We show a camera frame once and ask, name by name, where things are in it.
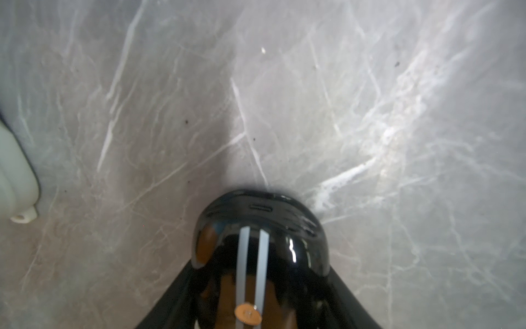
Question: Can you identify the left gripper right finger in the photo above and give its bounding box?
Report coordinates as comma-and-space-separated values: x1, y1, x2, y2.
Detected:
317, 268, 381, 329

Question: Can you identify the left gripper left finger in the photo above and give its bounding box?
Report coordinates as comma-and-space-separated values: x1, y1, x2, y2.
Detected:
136, 261, 205, 329

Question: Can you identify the white blue power strip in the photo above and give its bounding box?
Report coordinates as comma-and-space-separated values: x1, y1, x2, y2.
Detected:
1, 123, 40, 223

